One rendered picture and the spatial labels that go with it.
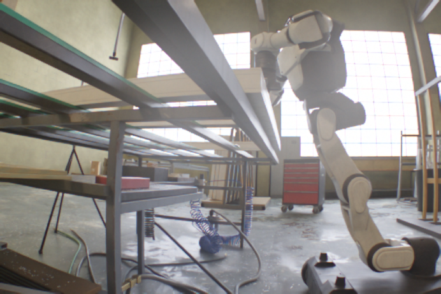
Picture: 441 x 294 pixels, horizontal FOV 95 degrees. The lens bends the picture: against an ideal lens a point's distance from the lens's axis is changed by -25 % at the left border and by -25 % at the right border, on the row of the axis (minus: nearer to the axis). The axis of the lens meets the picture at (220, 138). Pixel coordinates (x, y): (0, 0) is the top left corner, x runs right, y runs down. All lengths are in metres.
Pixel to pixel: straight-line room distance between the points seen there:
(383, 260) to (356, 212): 0.27
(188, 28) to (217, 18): 10.80
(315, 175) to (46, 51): 4.47
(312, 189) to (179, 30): 4.47
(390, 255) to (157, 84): 1.16
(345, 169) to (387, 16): 10.57
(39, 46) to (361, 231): 1.27
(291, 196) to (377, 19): 8.38
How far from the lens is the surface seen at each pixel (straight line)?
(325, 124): 1.17
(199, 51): 0.33
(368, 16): 11.24
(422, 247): 1.41
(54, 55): 0.46
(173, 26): 0.29
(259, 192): 8.45
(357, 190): 1.17
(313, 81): 1.19
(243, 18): 10.81
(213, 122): 1.09
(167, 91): 0.74
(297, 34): 0.92
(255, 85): 0.68
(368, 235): 1.28
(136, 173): 1.94
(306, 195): 4.70
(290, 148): 8.35
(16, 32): 0.43
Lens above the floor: 0.66
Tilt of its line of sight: 8 degrees up
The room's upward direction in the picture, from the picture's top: 2 degrees clockwise
